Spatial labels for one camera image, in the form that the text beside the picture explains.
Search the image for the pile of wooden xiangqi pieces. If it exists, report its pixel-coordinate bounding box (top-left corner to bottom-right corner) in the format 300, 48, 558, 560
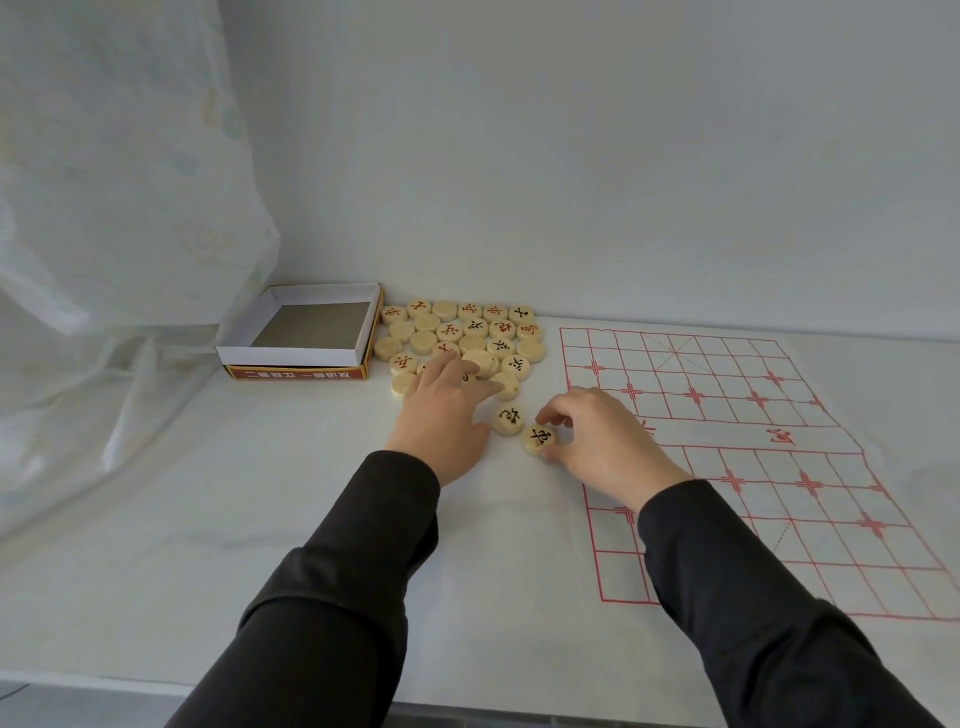
372, 298, 547, 438

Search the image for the white cardboard box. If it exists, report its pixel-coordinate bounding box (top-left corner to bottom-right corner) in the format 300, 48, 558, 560
214, 281, 385, 382

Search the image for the red grid xiangqi board sheet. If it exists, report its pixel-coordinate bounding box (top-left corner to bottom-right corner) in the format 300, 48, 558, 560
553, 318, 960, 625

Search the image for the person's left hand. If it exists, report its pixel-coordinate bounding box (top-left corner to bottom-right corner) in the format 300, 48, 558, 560
385, 350, 508, 489

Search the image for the sheer white curtain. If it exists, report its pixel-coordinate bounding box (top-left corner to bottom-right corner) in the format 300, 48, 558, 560
0, 0, 283, 541

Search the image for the person's right forearm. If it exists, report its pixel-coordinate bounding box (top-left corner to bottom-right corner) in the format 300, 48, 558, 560
635, 478, 946, 728

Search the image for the person's right hand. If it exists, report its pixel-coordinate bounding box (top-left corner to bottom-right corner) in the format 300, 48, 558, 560
534, 386, 693, 515

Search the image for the person's left forearm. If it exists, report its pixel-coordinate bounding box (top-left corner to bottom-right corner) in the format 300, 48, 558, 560
166, 449, 442, 728

